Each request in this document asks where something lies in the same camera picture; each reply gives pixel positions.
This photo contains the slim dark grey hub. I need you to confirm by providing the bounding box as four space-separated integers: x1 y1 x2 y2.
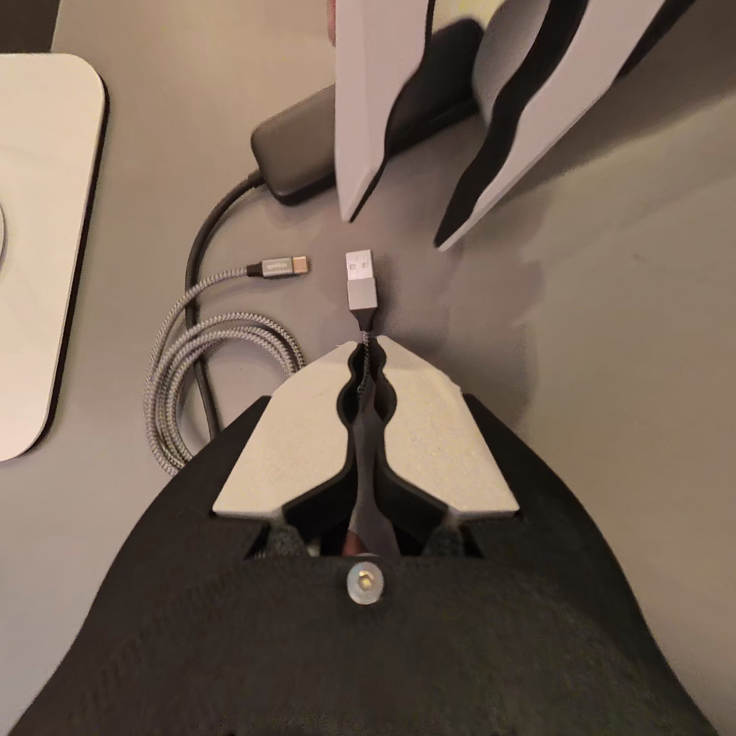
250 16 485 208

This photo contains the braided cable blue tape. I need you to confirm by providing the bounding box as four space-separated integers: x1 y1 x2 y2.
144 248 399 555

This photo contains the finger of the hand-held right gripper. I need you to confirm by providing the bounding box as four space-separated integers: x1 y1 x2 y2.
434 0 670 253
333 0 437 224

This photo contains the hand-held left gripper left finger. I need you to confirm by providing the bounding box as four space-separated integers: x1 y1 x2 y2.
213 340 360 532

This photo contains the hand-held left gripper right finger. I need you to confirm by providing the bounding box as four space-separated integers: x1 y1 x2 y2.
371 336 521 530

